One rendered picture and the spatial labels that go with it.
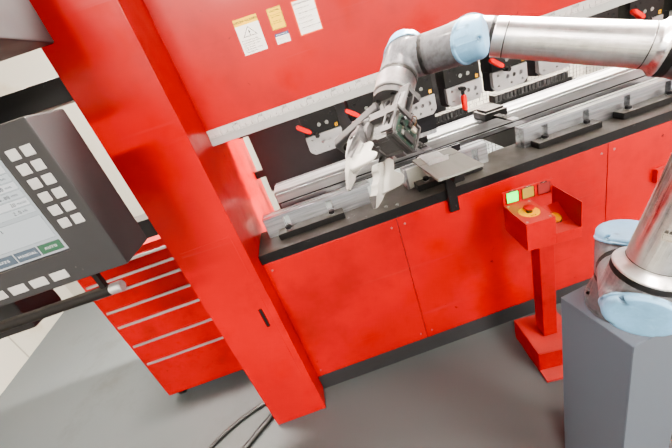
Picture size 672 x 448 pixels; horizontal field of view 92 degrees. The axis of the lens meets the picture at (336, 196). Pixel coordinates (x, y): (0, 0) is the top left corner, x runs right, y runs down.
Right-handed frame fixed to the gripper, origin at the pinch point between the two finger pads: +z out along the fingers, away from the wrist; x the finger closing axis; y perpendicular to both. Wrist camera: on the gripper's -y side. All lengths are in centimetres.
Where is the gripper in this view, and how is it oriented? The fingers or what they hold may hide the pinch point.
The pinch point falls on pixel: (360, 193)
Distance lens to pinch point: 54.4
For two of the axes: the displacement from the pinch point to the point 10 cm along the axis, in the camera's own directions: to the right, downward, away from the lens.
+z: -2.5, 8.8, -4.1
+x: 7.0, 4.6, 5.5
